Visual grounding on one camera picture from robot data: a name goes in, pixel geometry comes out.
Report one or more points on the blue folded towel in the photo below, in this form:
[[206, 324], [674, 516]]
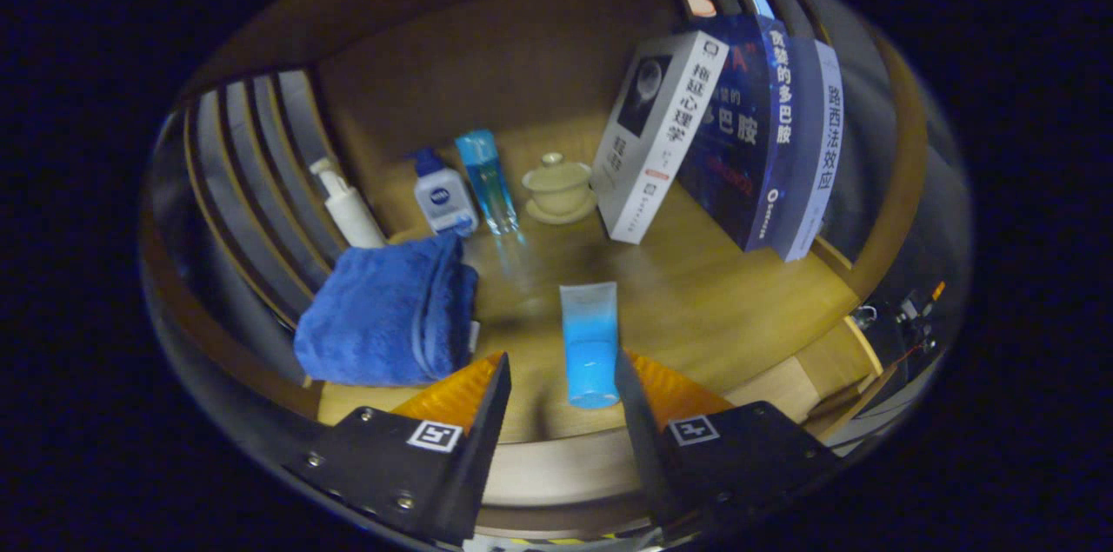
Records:
[[383, 309]]

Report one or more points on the white book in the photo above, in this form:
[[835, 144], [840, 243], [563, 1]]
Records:
[[661, 143]]

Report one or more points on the blue cosmetic tube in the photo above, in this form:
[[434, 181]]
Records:
[[589, 343]]

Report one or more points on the wooden cabinet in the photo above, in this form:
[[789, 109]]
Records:
[[487, 56]]

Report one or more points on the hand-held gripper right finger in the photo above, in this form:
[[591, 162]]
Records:
[[643, 448]]

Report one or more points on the beige lidded teacup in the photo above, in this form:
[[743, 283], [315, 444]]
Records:
[[558, 187]]

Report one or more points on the black device with orange part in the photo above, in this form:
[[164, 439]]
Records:
[[913, 309]]

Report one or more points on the light purple book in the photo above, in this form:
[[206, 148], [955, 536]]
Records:
[[822, 152]]

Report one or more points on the white pump bottle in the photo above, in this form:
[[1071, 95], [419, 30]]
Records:
[[355, 217]]

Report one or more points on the white bottle with blue cap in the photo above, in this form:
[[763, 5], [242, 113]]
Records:
[[443, 200]]

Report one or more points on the clear blue bottle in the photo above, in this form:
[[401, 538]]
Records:
[[487, 178]]

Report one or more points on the dark blue book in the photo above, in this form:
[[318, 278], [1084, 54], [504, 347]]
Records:
[[739, 135]]

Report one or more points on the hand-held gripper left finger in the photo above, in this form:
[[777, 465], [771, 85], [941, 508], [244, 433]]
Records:
[[474, 456]]

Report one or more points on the wooden countertop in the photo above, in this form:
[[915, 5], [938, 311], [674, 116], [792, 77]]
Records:
[[696, 300]]

